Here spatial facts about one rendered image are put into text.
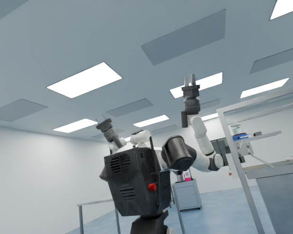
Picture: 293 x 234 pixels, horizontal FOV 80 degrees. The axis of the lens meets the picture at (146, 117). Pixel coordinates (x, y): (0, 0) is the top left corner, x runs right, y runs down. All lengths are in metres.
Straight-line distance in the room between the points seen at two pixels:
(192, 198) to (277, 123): 4.73
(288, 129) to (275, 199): 5.71
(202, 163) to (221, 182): 7.14
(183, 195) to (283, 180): 3.05
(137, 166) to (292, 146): 7.93
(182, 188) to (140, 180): 4.70
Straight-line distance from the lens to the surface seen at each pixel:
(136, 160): 0.79
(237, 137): 2.97
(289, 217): 3.13
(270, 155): 8.29
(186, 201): 5.52
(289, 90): 2.44
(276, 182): 3.04
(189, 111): 1.00
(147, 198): 0.82
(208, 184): 8.13
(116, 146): 1.28
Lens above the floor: 1.17
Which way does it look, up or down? 18 degrees up
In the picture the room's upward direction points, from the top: 11 degrees counter-clockwise
